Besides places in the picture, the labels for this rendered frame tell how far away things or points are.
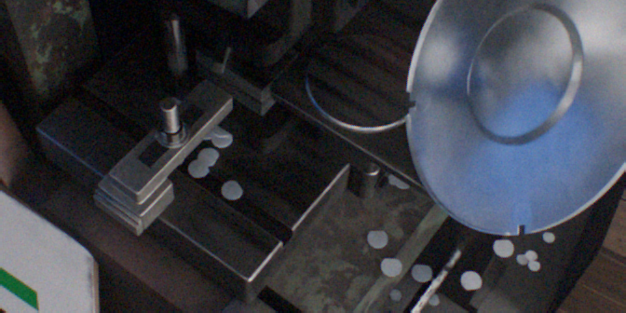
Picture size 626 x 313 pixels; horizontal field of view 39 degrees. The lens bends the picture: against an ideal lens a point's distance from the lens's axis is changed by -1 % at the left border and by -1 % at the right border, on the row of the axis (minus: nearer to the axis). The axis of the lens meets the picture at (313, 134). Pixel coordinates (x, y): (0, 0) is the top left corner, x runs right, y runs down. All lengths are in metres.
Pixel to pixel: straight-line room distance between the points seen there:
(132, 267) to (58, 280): 0.19
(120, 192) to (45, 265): 0.28
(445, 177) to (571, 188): 0.15
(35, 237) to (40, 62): 0.24
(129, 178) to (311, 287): 0.23
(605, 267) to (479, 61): 0.67
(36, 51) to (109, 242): 0.22
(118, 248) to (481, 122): 0.43
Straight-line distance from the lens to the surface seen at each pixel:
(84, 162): 0.98
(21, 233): 1.15
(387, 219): 1.00
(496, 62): 0.83
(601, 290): 1.51
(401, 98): 0.92
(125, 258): 1.01
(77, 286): 1.15
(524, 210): 0.78
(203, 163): 0.96
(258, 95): 0.93
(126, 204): 0.91
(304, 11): 0.81
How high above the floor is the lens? 1.52
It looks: 56 degrees down
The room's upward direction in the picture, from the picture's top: 5 degrees clockwise
